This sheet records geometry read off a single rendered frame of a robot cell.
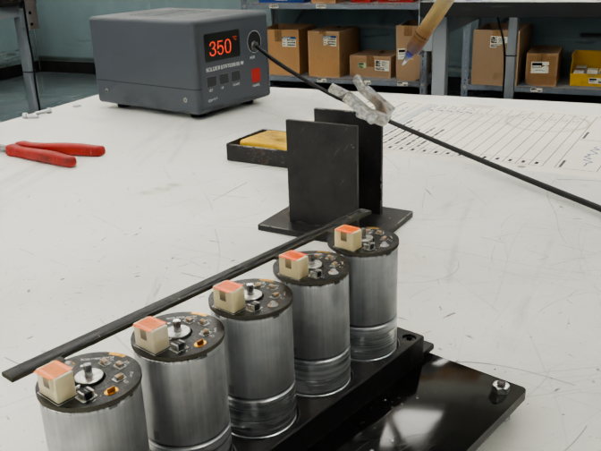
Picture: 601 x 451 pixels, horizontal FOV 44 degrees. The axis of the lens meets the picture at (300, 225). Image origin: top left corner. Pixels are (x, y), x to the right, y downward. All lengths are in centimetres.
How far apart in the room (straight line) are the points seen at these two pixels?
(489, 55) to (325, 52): 101
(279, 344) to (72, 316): 17
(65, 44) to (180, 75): 564
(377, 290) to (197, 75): 50
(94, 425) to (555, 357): 20
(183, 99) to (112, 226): 30
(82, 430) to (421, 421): 12
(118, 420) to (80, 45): 612
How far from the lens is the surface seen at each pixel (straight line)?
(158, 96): 77
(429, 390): 27
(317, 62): 471
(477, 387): 27
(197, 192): 52
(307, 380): 25
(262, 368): 22
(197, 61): 73
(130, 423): 19
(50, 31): 646
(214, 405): 21
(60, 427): 19
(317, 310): 23
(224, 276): 24
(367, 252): 25
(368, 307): 26
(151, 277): 39
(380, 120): 41
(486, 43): 436
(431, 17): 40
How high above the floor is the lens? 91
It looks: 21 degrees down
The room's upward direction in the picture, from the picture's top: 2 degrees counter-clockwise
